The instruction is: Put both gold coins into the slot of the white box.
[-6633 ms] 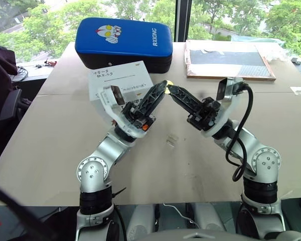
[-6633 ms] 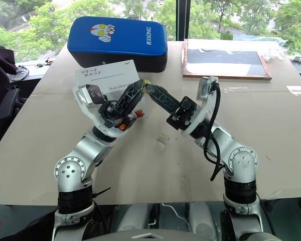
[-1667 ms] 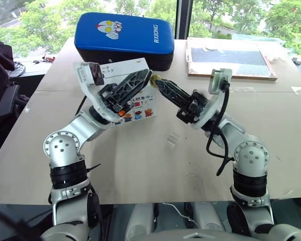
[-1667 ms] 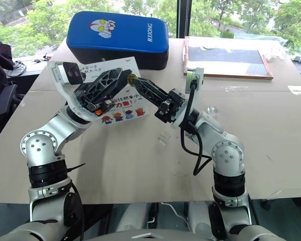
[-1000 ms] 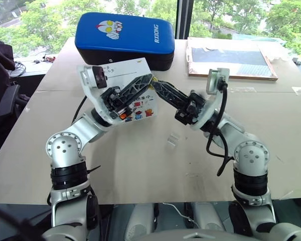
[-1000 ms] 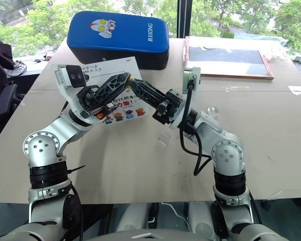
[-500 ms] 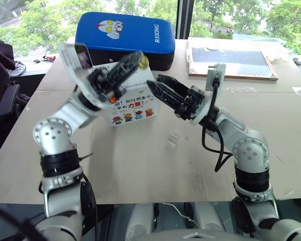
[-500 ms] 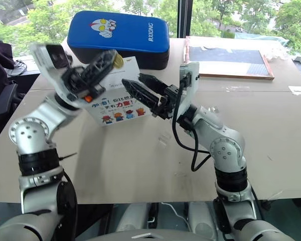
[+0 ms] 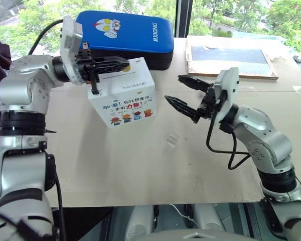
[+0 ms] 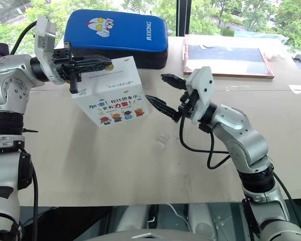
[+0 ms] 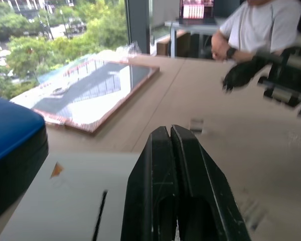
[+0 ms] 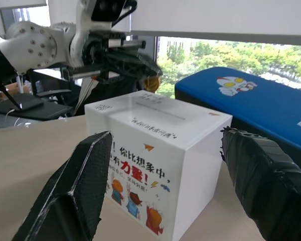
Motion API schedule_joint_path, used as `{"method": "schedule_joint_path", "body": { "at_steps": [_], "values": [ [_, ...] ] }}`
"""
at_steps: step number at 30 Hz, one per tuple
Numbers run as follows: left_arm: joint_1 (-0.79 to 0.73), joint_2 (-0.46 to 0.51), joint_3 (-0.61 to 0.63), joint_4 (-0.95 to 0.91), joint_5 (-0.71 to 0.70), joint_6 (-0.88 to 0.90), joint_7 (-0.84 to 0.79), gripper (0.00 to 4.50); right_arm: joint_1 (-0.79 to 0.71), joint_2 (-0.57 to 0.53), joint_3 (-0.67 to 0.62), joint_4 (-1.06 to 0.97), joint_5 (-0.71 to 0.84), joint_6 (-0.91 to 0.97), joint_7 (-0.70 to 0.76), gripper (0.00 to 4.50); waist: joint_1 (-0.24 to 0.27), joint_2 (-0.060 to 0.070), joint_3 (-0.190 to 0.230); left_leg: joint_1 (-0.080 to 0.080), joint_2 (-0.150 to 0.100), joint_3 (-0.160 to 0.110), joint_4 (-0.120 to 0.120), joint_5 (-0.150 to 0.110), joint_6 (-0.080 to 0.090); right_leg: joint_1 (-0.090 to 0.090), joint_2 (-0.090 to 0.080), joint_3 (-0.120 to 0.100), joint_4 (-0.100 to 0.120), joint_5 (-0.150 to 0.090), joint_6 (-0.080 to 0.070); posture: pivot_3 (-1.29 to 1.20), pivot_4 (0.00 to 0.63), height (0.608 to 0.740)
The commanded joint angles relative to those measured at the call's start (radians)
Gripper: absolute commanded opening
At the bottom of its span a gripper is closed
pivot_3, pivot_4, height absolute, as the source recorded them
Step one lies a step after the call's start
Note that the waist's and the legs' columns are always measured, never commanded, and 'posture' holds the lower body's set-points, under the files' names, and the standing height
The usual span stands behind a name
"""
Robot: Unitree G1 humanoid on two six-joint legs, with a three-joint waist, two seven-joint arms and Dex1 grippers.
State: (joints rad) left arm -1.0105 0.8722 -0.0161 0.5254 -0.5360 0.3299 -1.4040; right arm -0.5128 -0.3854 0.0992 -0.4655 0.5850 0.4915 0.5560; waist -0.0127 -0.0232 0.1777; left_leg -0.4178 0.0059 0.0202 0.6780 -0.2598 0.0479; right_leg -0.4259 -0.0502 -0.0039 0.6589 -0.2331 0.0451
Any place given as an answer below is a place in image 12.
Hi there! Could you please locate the gold coin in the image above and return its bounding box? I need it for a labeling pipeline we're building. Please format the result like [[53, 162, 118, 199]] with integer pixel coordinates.
[[143, 76, 160, 92]]

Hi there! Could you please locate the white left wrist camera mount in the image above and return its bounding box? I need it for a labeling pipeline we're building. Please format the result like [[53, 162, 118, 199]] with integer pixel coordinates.
[[69, 0, 132, 69]]

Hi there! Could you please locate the black desk pad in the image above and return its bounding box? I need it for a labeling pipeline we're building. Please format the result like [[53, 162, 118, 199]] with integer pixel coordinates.
[[0, 92, 74, 122]]

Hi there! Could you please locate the white slotted box with cartoons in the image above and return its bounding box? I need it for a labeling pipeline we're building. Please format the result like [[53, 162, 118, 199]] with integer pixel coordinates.
[[84, 90, 233, 241]]

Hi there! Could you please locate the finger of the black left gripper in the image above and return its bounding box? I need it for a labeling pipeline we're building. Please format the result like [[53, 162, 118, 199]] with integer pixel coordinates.
[[97, 65, 151, 85], [107, 51, 164, 77]]

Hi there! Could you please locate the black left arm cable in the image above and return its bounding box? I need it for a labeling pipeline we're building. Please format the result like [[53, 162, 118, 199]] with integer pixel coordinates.
[[112, 0, 138, 26]]

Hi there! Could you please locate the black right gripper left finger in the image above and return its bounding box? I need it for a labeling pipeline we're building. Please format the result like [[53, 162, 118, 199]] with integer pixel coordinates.
[[12, 131, 114, 241]]

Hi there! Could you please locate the black office chair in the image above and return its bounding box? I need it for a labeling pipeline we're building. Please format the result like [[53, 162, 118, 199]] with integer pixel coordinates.
[[30, 69, 82, 107]]

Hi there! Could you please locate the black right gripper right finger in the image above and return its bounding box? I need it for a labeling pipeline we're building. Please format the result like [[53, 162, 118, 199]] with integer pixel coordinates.
[[220, 127, 301, 241]]

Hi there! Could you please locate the blue case with cartoon hero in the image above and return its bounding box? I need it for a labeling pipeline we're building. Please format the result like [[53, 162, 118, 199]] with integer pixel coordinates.
[[174, 66, 301, 162]]

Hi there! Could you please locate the white roller window blind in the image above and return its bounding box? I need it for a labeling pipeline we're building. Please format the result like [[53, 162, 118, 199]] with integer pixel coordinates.
[[47, 0, 301, 47]]

